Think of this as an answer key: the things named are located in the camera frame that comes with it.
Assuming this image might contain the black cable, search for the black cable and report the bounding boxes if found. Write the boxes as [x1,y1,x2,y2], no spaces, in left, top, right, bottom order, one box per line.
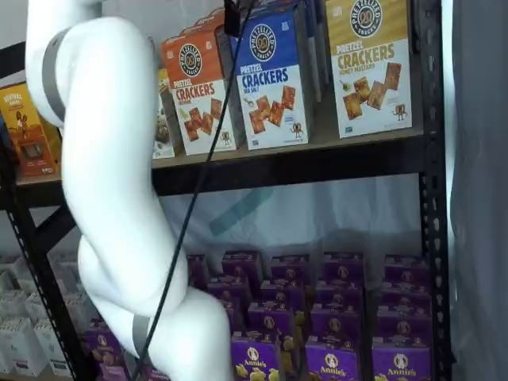
[130,0,255,381]

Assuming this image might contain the purple Annie's box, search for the purple Annie's box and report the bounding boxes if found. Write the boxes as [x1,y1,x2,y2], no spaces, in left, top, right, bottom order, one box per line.
[375,304,433,346]
[379,283,433,310]
[383,253,430,287]
[305,335,361,381]
[84,316,123,360]
[310,303,364,342]
[94,358,133,381]
[316,279,364,309]
[260,279,306,309]
[322,251,364,283]
[185,253,210,291]
[229,331,281,381]
[371,337,433,381]
[271,253,310,283]
[206,275,251,333]
[246,301,297,338]
[221,249,262,279]

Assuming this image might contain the white carton box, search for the white carton box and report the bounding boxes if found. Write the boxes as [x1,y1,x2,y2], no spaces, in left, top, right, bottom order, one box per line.
[0,289,31,322]
[23,291,53,322]
[33,317,73,376]
[0,317,45,378]

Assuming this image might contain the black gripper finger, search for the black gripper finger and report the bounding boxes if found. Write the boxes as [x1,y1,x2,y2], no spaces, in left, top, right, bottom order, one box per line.
[224,0,241,37]

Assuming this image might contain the brown shelf board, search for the brown shelf board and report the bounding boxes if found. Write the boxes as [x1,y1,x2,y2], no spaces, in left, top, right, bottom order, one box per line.
[15,125,425,186]

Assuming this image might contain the orange white pretzel crackers box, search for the orange white pretzel crackers box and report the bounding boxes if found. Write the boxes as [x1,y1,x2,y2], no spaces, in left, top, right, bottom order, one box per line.
[180,6,227,40]
[160,24,246,156]

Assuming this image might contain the orange brownie mix box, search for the orange brownie mix box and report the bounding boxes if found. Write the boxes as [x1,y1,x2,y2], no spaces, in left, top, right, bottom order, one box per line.
[0,83,64,179]

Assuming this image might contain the gold white pretzel crackers box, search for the gold white pretzel crackers box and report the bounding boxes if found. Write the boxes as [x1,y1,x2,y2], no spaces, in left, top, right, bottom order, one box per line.
[325,0,414,140]

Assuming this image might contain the black metal shelf rack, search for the black metal shelf rack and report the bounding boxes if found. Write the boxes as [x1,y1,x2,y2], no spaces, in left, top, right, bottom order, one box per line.
[0,0,456,381]

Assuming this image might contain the teal tape strip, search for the teal tape strip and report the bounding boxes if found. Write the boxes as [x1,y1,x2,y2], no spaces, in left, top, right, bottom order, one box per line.
[208,186,275,236]

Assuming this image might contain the translucent plastic sheet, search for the translucent plastic sheet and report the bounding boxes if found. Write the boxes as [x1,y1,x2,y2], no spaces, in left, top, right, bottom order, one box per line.
[158,172,421,273]

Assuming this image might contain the white box with bar picture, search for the white box with bar picture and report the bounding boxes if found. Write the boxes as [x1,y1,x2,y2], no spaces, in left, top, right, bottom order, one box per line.
[152,67,176,160]

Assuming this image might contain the grey curtain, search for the grey curtain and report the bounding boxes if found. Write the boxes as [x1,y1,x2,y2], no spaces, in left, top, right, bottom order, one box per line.
[440,0,508,381]

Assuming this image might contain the blue white pretzel crackers box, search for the blue white pretzel crackers box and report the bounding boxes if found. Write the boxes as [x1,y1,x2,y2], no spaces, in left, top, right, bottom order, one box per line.
[237,0,333,106]
[228,8,311,151]

